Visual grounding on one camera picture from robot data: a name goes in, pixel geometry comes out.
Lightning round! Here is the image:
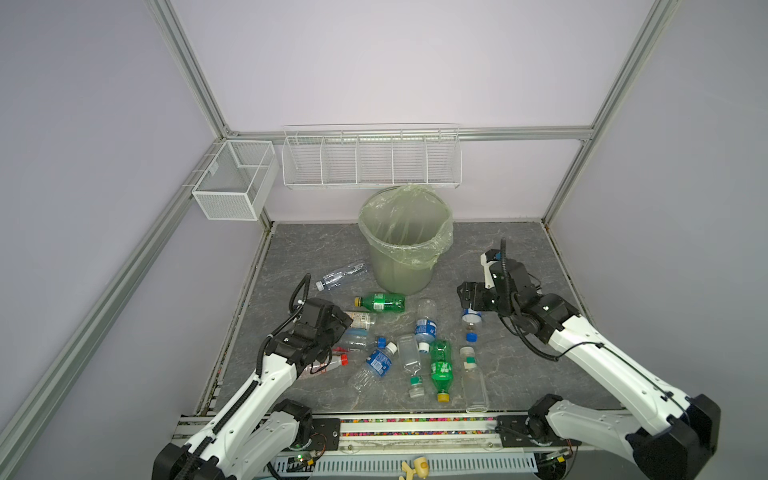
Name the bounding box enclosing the clear pepsi bottle blue cap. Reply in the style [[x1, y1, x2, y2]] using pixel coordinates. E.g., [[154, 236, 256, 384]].
[[336, 328, 387, 351]]

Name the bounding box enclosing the clear bottle orange label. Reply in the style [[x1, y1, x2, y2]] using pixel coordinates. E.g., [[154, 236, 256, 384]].
[[346, 311, 376, 330]]

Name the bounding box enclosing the white mesh wall basket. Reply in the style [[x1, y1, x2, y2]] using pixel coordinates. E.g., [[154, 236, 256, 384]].
[[192, 140, 279, 221]]

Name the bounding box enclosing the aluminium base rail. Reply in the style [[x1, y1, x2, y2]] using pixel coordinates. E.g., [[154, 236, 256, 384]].
[[164, 410, 673, 460]]

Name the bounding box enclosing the yellow toy figure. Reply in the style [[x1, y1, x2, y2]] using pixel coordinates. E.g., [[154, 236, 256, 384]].
[[398, 456, 430, 480]]

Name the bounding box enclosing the short bottle blue label blue cap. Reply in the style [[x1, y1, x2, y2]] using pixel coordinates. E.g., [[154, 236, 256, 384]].
[[461, 308, 483, 344]]

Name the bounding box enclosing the green bottle yellow cap lower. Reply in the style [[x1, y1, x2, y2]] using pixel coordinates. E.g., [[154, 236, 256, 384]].
[[430, 339, 454, 403]]

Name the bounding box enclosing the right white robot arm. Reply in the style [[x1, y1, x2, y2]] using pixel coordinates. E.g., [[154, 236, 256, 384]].
[[457, 246, 721, 479]]

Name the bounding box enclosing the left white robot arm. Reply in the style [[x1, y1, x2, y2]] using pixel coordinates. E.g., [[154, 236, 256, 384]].
[[151, 274, 352, 479]]

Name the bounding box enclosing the clear bottle white green cap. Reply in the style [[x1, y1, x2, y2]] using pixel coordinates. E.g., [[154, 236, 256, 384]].
[[460, 346, 489, 413]]

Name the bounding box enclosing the green-lined mesh waste bin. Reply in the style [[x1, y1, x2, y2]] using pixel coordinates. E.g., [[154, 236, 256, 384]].
[[358, 185, 454, 295]]

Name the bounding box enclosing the clear bottle green cap small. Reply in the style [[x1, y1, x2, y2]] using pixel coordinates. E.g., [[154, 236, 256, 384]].
[[397, 334, 425, 399]]

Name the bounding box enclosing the clear bottle dark blue neck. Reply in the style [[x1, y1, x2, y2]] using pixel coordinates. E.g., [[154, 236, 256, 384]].
[[315, 261, 368, 291]]

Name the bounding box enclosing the clear bottle red cap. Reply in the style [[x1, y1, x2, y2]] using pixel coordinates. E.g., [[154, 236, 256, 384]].
[[299, 349, 349, 379]]

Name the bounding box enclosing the green bottle yellow cap upper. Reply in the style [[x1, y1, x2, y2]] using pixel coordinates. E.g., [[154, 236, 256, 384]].
[[354, 292, 406, 313]]

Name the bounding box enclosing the clear bottle blue label upright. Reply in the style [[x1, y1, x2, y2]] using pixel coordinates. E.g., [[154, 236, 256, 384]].
[[414, 298, 437, 354]]

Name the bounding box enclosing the clear bottle blue label white cap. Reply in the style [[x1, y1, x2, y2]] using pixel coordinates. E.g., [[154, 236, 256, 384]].
[[351, 342, 398, 393]]

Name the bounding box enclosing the white wire wall shelf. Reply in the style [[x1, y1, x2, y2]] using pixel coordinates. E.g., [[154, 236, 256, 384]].
[[282, 123, 463, 189]]

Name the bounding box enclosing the green bottle yellow cap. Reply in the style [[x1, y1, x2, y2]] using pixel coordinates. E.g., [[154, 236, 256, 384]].
[[354, 292, 406, 313], [430, 339, 454, 403]]

